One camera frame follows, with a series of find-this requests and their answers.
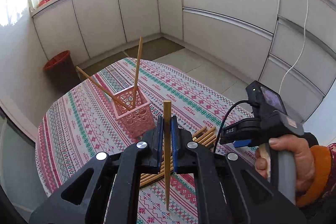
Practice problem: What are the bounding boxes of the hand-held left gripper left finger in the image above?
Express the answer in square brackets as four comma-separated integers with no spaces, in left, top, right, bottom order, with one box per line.
[29,115,164,224]

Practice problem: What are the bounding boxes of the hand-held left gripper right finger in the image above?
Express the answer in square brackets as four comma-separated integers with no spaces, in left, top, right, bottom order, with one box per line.
[171,115,306,224]

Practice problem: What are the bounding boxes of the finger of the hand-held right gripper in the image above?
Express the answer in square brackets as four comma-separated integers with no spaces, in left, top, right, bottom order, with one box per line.
[219,122,252,148]

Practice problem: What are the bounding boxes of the wooden chopstick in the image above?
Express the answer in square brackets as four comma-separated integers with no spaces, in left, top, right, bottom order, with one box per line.
[163,100,172,211]
[76,66,132,111]
[132,36,143,109]

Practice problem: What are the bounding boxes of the pile of wooden chopsticks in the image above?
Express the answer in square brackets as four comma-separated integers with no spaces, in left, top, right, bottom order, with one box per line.
[139,126,217,188]

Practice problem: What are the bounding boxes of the pink perforated basket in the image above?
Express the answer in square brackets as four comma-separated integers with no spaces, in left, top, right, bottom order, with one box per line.
[112,85,154,139]

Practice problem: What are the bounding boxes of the person's right forearm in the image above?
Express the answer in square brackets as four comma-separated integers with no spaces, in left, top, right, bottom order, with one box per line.
[295,143,336,210]

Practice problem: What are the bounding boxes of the person's right hand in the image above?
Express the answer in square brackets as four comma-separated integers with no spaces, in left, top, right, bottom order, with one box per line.
[255,134,317,194]

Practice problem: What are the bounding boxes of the patterned tablecloth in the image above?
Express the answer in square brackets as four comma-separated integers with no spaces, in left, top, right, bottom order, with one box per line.
[35,57,263,224]

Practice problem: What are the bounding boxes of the brown floor mat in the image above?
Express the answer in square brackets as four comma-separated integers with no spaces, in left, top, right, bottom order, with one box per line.
[79,50,133,69]
[125,38,185,59]

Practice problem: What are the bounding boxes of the dark trash bin red liner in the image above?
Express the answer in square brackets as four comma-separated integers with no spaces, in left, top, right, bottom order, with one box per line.
[43,50,80,88]

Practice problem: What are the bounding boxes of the white kitchen cabinets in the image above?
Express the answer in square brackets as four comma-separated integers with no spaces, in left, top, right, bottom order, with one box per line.
[31,0,336,106]

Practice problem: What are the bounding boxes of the black cable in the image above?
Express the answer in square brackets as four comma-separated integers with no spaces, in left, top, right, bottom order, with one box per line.
[213,100,254,153]

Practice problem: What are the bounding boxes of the white cable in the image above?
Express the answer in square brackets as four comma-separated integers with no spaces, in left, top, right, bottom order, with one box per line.
[278,0,310,94]

